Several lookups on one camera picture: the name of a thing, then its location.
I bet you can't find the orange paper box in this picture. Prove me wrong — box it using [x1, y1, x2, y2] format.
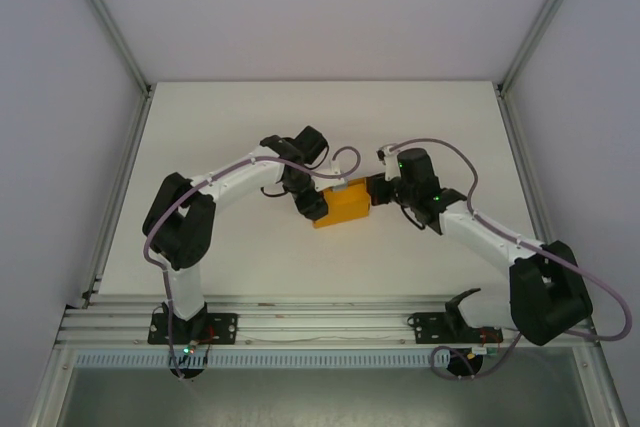
[312, 174, 372, 231]

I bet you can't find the grey metal sheet panel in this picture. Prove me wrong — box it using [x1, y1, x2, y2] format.
[54, 366, 601, 427]

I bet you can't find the aluminium table side rail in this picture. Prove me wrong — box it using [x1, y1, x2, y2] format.
[82, 91, 154, 308]
[497, 89, 566, 306]

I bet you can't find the aluminium mounting rail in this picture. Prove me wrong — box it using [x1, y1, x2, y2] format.
[54, 299, 599, 348]

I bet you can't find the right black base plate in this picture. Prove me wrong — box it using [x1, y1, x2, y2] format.
[407, 311, 503, 346]

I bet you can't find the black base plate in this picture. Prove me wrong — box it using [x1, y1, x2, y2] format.
[407, 311, 503, 346]
[147, 312, 239, 346]

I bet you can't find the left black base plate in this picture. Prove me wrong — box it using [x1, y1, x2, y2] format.
[147, 312, 239, 346]

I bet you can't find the slotted grey cable duct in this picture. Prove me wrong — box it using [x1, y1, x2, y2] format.
[74, 352, 446, 369]

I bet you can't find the black round cable grommet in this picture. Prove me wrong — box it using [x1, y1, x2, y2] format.
[447, 349, 485, 379]
[169, 364, 206, 381]

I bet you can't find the aluminium frame post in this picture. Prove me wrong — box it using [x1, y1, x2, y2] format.
[497, 0, 594, 96]
[62, 0, 154, 98]

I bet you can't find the aluminium frame bar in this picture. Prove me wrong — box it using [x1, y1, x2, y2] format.
[27, 346, 76, 427]
[574, 346, 629, 427]

